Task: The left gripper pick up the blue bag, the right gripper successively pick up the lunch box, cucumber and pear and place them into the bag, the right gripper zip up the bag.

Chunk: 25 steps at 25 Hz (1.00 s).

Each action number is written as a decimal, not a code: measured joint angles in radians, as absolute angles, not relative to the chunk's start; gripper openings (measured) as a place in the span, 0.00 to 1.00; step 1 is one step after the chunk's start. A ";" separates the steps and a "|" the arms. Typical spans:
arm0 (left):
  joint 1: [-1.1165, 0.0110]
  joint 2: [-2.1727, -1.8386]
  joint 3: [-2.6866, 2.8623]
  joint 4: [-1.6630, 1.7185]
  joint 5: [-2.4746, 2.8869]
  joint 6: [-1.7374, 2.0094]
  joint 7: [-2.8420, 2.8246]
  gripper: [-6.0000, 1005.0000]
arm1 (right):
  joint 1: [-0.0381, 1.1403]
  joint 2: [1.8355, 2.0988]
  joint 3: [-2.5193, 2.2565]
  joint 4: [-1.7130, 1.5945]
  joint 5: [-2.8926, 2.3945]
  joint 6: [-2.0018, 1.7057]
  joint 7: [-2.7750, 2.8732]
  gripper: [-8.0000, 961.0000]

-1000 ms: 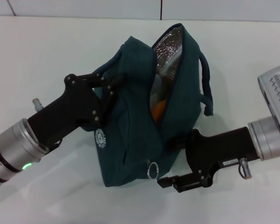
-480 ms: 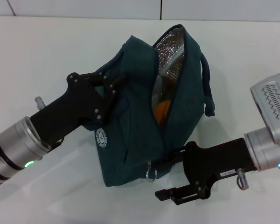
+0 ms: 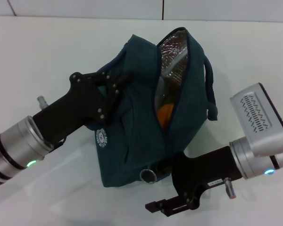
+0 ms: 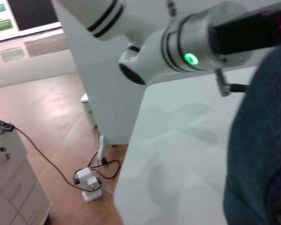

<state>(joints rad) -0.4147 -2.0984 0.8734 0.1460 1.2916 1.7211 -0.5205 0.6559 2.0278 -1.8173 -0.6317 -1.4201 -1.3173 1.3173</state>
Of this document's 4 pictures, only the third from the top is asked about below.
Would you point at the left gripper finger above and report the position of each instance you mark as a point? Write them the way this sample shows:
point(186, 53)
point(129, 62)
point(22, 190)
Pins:
point(113, 78)
point(112, 101)

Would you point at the orange yellow pear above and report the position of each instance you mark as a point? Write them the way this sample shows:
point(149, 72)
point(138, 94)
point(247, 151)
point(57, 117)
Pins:
point(165, 113)

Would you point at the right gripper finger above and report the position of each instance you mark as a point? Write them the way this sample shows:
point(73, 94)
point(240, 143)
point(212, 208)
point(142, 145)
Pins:
point(163, 168)
point(169, 204)

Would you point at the dark teal fabric bag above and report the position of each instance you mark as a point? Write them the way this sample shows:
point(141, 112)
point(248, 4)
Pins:
point(136, 131)

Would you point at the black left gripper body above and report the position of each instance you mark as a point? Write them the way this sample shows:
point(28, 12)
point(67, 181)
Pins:
point(73, 110)

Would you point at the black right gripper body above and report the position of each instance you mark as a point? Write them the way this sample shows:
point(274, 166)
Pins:
point(202, 171)

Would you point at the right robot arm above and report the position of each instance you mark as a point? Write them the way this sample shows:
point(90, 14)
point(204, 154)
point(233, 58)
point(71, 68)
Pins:
point(250, 157)

